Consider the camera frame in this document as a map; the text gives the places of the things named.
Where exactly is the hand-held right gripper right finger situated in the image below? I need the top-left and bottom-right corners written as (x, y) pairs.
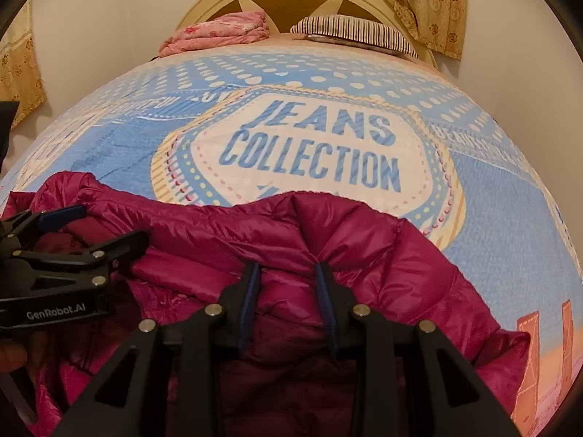
top-left (315, 261), bottom-right (524, 437)

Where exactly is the cream wooden bed headboard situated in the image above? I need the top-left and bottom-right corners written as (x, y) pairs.
top-left (175, 0), bottom-right (438, 67)

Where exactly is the striped pillow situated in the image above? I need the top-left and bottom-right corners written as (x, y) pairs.
top-left (290, 15), bottom-right (419, 59)

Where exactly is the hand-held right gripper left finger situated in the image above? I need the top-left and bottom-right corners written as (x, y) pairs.
top-left (52, 261), bottom-right (261, 437)

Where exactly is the narrow beige floral curtain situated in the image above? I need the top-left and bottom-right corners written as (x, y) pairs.
top-left (346, 0), bottom-right (470, 61)

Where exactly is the person's left hand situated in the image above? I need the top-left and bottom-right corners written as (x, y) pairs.
top-left (0, 337), bottom-right (29, 373)

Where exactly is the folded pink floral blanket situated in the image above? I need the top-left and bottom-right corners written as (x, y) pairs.
top-left (159, 10), bottom-right (271, 58)

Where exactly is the magenta puffer jacket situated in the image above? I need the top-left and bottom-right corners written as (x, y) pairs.
top-left (0, 170), bottom-right (531, 437)

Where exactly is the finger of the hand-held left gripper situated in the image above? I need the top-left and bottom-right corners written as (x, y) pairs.
top-left (0, 205), bottom-right (87, 256)
top-left (0, 230), bottom-right (151, 303)

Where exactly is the wide beige floral curtain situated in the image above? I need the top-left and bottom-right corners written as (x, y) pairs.
top-left (0, 0), bottom-right (48, 130)

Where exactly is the bed with patterned cover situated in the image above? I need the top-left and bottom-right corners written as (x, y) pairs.
top-left (0, 32), bottom-right (583, 437)

